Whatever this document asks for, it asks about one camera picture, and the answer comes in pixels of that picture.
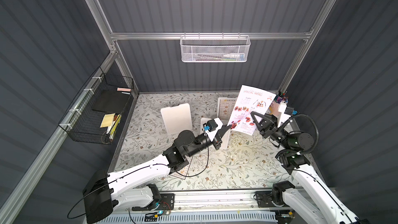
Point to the pink special menu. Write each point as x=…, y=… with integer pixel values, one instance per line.
x=249, y=100

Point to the black wire wall basket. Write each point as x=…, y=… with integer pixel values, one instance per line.
x=97, y=112

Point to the white tube in basket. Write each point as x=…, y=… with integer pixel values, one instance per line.
x=234, y=57

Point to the pink eraser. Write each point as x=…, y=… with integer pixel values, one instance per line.
x=124, y=89

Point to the dim sum menu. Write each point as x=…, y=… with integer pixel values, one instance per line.
x=225, y=108
x=180, y=171

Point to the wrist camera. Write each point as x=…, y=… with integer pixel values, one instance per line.
x=284, y=113
x=211, y=128

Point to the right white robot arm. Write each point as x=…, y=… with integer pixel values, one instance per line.
x=305, y=192

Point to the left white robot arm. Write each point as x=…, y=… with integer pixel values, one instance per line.
x=106, y=192

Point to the yellow patterned roll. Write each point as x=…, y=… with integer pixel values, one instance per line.
x=111, y=130

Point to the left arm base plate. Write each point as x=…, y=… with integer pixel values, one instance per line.
x=159, y=202

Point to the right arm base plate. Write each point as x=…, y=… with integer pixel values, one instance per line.
x=265, y=198

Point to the pink pen cup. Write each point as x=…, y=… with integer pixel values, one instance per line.
x=274, y=105

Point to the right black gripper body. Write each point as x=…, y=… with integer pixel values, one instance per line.
x=270, y=127

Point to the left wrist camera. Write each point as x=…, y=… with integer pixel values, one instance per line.
x=211, y=128

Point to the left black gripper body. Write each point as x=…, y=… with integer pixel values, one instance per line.
x=216, y=140

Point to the yellow sticky notepad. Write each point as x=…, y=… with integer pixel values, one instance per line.
x=108, y=120

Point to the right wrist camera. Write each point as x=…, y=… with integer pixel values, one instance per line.
x=284, y=113

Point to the white rack panel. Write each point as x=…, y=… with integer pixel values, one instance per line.
x=177, y=119
x=234, y=113
x=225, y=140

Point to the white wire mesh basket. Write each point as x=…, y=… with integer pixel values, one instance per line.
x=210, y=48

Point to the black notebook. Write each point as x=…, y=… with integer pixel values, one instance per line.
x=111, y=102

